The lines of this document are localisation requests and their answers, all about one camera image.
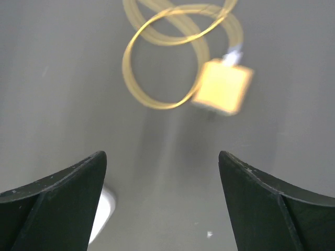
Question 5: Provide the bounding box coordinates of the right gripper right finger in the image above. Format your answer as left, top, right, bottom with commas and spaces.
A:
218, 151, 334, 250

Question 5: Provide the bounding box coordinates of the yellow charging cable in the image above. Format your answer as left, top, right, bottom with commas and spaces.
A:
121, 0, 244, 110

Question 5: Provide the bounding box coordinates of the yellow charger with cable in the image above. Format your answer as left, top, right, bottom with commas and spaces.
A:
192, 59, 254, 116

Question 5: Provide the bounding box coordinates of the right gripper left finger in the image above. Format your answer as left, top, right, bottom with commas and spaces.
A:
1, 151, 107, 251

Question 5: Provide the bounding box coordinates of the white charger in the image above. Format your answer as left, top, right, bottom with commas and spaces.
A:
89, 185, 117, 245

